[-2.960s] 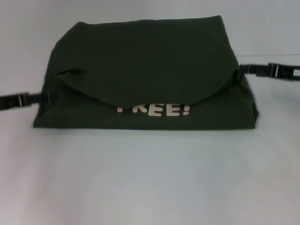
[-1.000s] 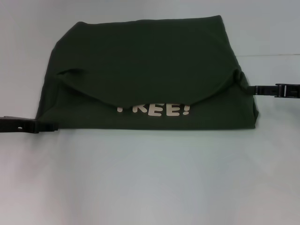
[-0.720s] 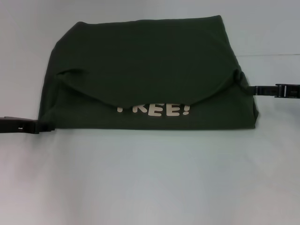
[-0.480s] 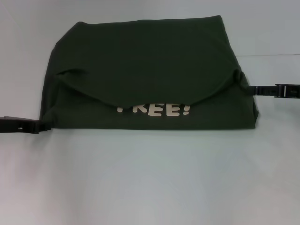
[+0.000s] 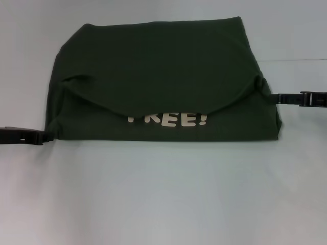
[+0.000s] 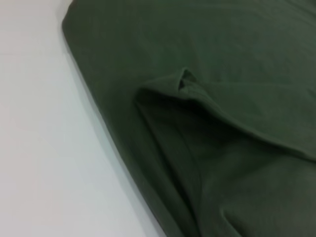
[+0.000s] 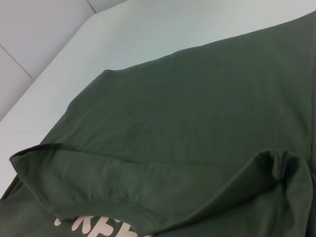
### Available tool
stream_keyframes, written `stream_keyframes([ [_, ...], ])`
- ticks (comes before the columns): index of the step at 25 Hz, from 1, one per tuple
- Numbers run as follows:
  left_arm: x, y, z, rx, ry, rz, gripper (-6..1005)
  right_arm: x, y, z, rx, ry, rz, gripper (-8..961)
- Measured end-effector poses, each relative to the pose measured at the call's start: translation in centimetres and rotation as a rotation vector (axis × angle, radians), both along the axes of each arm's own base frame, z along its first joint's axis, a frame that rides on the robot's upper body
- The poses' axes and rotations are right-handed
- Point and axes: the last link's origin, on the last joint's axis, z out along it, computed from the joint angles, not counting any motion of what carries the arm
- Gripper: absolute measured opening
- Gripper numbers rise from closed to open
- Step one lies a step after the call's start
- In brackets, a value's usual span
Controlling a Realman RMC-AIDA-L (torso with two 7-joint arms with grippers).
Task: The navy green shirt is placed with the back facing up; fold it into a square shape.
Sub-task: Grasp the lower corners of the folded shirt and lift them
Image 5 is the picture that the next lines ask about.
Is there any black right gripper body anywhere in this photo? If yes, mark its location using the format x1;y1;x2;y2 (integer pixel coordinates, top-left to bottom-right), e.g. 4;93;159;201
299;91;327;108

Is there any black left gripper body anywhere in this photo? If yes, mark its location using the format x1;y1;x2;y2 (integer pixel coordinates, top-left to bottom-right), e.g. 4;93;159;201
0;126;39;145

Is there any dark green shirt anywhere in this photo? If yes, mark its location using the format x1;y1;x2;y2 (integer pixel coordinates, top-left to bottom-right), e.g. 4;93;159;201
43;16;283;142

